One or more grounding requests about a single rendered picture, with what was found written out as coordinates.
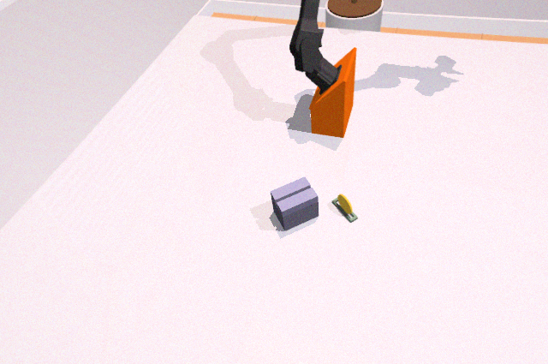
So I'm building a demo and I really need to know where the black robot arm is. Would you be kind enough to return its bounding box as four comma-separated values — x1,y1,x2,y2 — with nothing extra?
289,0,342,95

